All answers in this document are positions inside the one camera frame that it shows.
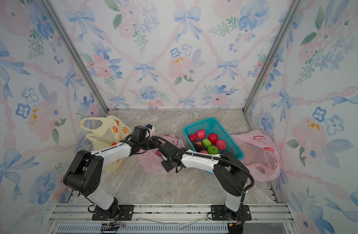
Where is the dark red apple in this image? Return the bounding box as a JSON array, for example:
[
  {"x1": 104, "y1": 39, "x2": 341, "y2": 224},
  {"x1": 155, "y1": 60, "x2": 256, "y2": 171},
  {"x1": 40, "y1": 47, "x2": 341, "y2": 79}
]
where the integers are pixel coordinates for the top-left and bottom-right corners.
[{"x1": 194, "y1": 141, "x2": 204, "y2": 152}]

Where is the yellow knotted plastic bag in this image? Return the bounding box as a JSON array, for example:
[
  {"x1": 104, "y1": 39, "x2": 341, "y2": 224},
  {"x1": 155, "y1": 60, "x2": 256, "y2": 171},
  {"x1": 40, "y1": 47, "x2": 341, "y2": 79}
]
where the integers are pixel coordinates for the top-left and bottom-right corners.
[{"x1": 79, "y1": 115, "x2": 133, "y2": 173}]

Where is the green crinkled toy vegetable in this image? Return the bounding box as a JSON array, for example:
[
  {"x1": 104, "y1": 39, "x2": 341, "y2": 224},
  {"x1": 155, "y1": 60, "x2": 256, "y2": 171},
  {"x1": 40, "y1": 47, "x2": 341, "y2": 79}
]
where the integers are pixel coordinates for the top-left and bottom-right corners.
[{"x1": 202, "y1": 139, "x2": 212, "y2": 150}]

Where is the pink crinkled toy ball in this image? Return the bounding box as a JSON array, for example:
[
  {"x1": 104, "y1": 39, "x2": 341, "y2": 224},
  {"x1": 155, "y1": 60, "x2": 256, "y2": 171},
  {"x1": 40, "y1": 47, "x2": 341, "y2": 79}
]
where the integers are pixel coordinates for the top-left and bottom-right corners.
[{"x1": 215, "y1": 140, "x2": 227, "y2": 151}]

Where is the pink printed plastic bag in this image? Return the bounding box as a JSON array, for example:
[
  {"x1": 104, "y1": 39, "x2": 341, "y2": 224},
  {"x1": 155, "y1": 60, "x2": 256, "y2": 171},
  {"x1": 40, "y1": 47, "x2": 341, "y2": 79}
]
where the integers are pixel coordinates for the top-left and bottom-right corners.
[{"x1": 231, "y1": 130, "x2": 281, "y2": 182}]

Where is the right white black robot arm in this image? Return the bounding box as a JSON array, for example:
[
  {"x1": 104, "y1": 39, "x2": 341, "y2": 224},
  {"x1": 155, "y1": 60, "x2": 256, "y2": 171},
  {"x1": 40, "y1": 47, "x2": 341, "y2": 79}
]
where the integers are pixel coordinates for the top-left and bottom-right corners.
[{"x1": 158, "y1": 143, "x2": 255, "y2": 223}]

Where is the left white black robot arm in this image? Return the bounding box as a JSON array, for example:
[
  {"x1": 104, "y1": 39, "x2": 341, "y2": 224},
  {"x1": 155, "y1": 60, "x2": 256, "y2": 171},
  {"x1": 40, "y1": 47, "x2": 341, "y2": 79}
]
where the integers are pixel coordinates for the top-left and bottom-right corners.
[{"x1": 63, "y1": 124, "x2": 156, "y2": 220}]

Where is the teal plastic mesh basket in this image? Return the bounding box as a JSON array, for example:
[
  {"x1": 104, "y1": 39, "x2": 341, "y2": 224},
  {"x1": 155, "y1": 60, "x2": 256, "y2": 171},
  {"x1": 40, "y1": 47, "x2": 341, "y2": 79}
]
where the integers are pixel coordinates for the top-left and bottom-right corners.
[{"x1": 182, "y1": 118, "x2": 244, "y2": 173}]

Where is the black corrugated right cable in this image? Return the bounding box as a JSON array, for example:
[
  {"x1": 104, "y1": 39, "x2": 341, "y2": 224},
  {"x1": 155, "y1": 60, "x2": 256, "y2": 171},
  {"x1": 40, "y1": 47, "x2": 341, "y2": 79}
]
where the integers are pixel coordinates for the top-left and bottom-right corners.
[{"x1": 149, "y1": 136, "x2": 255, "y2": 193}]

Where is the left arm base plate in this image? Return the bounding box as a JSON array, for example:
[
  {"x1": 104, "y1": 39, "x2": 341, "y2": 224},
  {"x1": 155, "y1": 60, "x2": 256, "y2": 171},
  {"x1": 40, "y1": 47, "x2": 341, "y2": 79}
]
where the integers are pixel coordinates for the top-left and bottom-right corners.
[{"x1": 91, "y1": 205, "x2": 135, "y2": 221}]

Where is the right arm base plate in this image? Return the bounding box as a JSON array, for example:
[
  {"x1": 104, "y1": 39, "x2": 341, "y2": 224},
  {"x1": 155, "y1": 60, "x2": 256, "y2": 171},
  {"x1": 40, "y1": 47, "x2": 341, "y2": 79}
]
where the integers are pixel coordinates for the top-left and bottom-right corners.
[{"x1": 210, "y1": 205, "x2": 252, "y2": 221}]

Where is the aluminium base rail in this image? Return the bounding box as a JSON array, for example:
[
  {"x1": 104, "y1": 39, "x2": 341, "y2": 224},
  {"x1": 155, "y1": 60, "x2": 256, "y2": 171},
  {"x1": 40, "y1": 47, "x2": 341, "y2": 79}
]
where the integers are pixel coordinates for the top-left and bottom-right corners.
[{"x1": 44, "y1": 203, "x2": 299, "y2": 234}]

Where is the left aluminium corner post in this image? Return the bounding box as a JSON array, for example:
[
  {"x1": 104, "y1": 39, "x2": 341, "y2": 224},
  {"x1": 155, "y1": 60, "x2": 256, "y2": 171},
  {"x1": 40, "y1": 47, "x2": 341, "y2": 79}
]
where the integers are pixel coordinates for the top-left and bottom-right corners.
[{"x1": 38, "y1": 0, "x2": 109, "y2": 114}]

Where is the aluminium corner post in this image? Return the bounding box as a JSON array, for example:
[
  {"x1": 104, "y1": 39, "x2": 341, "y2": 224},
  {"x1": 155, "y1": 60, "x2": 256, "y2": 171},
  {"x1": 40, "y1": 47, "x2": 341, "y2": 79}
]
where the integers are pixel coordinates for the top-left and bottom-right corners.
[
  {"x1": 38, "y1": 0, "x2": 109, "y2": 114},
  {"x1": 243, "y1": 0, "x2": 302, "y2": 115}
]

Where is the right aluminium corner post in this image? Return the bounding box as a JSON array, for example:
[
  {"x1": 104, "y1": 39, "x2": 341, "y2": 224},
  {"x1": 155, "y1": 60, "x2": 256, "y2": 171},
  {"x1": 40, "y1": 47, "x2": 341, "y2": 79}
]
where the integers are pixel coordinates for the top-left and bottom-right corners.
[{"x1": 243, "y1": 0, "x2": 302, "y2": 115}]

